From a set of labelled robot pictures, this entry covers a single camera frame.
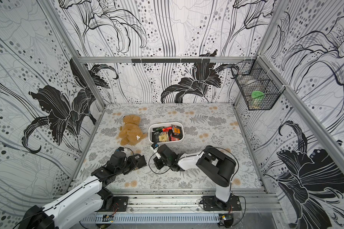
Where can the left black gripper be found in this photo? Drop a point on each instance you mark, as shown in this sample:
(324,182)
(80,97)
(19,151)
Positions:
(133,165)

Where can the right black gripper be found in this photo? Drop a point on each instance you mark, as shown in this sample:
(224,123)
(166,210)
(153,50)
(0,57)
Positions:
(159,156)

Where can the pink label black tea bag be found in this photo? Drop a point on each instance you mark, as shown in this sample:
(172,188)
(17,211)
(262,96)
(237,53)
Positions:
(172,138)

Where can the red foil tea bag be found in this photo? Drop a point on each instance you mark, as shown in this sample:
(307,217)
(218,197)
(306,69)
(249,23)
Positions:
(167,129)

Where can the orange label black tea bag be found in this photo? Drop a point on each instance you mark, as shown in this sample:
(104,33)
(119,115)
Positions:
(177,131)

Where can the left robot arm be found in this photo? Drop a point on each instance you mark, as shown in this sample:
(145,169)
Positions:
(90,196)

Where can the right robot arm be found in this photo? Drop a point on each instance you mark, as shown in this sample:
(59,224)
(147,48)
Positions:
(216,165)

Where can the white plastic storage box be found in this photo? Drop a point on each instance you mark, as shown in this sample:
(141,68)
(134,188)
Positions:
(153,136)

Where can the brown teddy bear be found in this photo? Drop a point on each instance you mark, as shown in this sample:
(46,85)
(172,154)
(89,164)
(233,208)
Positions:
(131,133)

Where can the green lid cup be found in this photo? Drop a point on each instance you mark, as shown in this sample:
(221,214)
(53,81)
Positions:
(257,98)

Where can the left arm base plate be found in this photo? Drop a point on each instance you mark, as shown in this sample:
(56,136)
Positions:
(115,204)

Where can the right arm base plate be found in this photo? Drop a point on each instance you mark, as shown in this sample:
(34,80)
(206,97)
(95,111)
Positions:
(212,203)

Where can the black wire basket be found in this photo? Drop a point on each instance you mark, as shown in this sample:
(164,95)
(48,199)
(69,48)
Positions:
(252,75)

